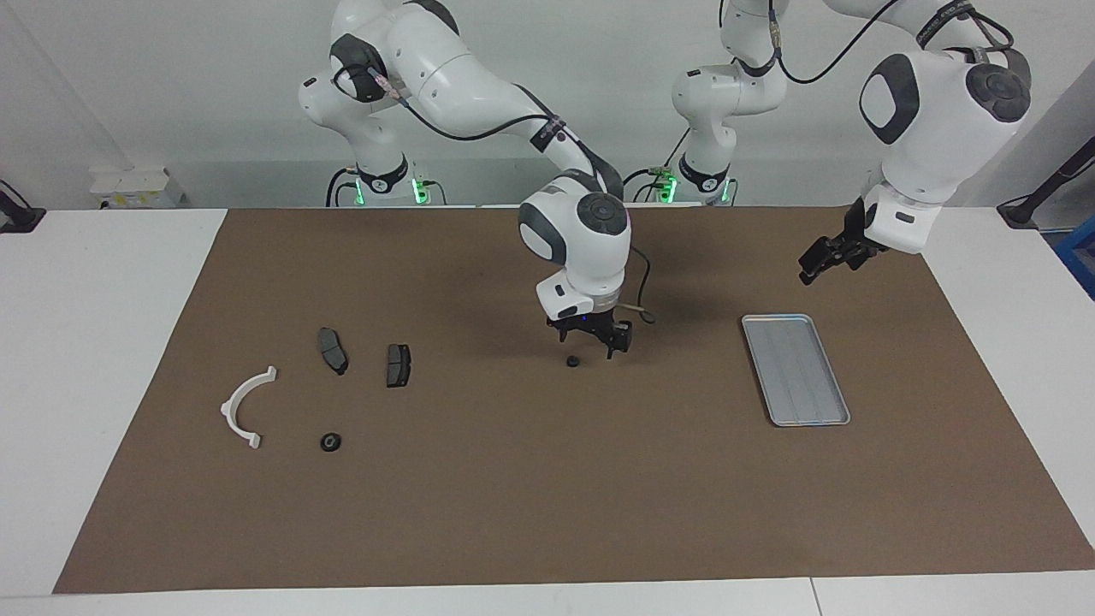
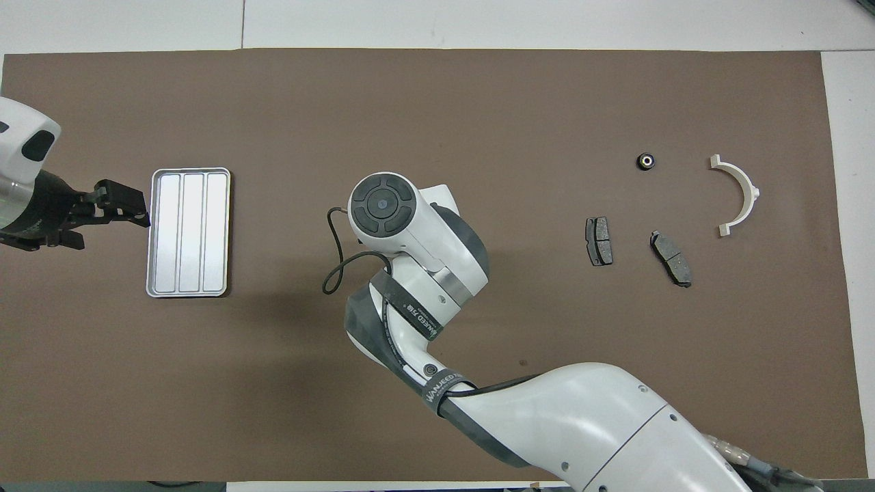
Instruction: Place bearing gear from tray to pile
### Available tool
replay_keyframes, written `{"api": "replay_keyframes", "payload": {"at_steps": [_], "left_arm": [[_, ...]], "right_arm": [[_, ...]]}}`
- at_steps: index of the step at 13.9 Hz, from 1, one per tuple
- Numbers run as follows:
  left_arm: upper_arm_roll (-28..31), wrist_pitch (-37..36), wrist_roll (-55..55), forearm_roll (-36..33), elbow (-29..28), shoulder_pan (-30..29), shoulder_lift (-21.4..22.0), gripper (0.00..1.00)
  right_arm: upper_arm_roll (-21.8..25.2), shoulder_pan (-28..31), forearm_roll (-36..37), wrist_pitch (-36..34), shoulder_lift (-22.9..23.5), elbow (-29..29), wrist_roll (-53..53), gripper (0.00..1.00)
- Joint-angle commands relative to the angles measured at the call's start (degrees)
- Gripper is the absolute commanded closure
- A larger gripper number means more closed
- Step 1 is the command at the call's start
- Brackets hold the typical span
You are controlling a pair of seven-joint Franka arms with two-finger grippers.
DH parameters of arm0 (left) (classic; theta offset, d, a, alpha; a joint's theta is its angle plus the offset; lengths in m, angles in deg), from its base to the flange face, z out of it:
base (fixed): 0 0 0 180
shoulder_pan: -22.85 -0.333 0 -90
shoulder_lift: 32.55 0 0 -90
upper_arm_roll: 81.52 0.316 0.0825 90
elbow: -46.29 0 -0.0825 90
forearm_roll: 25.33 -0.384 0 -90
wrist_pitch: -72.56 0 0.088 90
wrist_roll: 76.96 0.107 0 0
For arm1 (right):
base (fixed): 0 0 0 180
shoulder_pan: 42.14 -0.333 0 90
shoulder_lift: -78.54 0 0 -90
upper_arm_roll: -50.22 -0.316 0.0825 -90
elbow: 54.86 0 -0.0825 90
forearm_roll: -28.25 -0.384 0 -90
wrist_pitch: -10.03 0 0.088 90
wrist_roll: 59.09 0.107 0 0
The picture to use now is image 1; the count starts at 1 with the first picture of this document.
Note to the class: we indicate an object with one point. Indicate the brown table mat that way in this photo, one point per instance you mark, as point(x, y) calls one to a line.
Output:
point(547, 496)

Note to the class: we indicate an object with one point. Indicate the white semicircular bracket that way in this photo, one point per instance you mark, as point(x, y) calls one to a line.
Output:
point(227, 412)

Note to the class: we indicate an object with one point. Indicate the black angled stand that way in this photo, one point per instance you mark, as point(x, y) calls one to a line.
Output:
point(1022, 210)

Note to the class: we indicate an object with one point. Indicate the large black bearing gear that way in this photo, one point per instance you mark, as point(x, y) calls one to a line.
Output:
point(331, 441)

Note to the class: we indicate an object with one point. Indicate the rectangular dark brake pad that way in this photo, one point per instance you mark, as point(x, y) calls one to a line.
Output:
point(399, 366)

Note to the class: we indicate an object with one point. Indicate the white power box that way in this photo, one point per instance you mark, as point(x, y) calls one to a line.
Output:
point(137, 188)

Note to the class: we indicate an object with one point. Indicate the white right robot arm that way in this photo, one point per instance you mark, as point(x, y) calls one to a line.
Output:
point(445, 68)

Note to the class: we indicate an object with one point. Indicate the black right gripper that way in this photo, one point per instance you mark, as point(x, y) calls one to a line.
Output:
point(590, 322)

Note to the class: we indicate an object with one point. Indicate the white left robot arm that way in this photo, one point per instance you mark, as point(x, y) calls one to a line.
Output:
point(941, 128)

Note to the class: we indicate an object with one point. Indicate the blue bin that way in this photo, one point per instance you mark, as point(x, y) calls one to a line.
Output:
point(1080, 252)

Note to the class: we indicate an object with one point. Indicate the silver metal tray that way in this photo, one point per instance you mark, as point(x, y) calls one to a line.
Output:
point(800, 376)

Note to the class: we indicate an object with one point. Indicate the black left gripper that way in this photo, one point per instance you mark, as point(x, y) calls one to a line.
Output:
point(855, 244)

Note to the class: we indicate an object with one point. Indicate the black table clamp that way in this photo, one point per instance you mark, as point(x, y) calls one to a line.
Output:
point(17, 218)

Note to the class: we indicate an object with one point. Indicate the curved dark brake pad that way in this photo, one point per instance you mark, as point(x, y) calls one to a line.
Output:
point(332, 351)

